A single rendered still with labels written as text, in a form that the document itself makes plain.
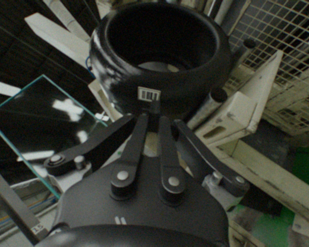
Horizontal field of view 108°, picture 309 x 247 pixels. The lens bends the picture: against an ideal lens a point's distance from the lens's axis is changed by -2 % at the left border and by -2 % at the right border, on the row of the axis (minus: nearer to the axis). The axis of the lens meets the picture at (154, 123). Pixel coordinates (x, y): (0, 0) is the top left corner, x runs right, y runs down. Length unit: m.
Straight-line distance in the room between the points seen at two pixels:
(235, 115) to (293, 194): 0.69
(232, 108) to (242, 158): 0.48
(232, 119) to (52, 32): 1.37
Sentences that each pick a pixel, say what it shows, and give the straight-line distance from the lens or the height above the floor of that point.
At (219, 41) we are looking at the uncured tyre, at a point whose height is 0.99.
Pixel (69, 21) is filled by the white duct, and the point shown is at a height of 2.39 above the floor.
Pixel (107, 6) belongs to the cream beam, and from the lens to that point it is 1.01.
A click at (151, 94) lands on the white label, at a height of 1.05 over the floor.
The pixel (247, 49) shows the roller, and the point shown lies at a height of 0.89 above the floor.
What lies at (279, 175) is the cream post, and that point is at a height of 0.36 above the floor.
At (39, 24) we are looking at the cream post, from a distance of 1.55.
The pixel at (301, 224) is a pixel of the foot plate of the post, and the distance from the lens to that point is 1.24.
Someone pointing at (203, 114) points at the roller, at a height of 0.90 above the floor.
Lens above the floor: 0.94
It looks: 10 degrees up
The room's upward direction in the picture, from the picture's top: 55 degrees counter-clockwise
